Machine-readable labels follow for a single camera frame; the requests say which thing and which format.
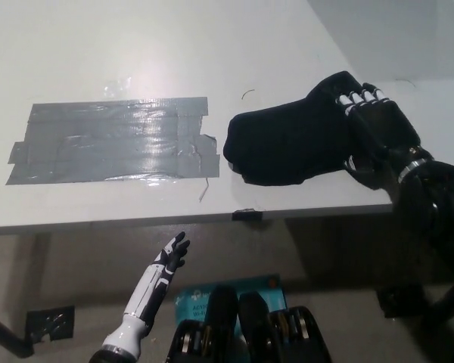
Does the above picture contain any black table leg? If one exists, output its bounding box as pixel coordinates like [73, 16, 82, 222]
[0, 309, 35, 359]

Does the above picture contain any teal cardboard router box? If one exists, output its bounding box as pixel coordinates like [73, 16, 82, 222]
[173, 274, 288, 334]

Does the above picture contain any robot right hand white black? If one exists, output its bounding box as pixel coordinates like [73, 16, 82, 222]
[338, 81, 427, 192]

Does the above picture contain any grey duct tape patch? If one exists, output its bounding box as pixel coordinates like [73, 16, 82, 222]
[4, 97, 221, 186]

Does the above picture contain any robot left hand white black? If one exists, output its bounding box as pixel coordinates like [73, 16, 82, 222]
[101, 232, 191, 355]

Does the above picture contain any black t-shirt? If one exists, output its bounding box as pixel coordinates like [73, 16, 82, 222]
[222, 70, 365, 188]

